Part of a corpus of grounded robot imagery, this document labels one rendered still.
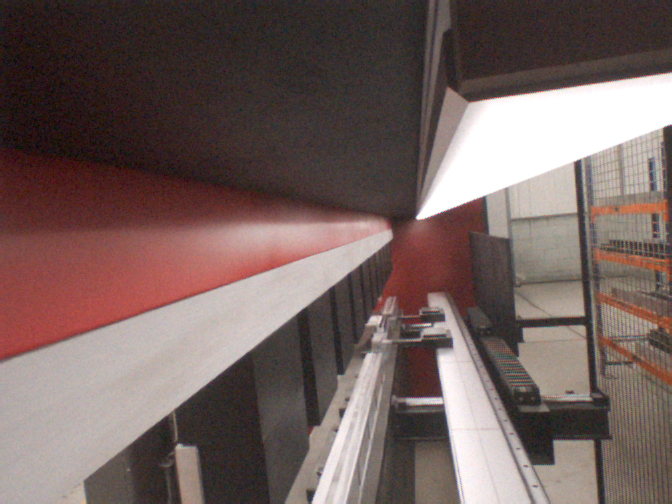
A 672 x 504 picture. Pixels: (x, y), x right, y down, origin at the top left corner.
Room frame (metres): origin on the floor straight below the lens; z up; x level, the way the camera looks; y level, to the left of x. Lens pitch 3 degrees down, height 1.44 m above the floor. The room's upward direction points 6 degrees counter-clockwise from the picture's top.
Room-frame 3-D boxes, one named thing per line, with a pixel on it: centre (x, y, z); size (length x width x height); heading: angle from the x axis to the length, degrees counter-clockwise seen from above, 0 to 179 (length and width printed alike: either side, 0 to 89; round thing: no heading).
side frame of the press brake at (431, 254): (2.93, -0.53, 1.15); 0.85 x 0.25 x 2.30; 79
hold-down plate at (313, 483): (1.03, 0.06, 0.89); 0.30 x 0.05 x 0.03; 169
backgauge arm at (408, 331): (2.38, -0.64, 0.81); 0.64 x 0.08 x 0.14; 79
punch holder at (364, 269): (1.24, -0.04, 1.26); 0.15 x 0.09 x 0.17; 169
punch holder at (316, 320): (0.65, 0.07, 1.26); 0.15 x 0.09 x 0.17; 169
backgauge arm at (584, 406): (1.35, -0.45, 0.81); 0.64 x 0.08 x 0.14; 79
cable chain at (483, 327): (1.73, -0.54, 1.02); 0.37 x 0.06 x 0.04; 169
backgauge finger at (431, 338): (1.58, -0.26, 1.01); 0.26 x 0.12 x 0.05; 79
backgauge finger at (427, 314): (1.98, -0.33, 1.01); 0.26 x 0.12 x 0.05; 79
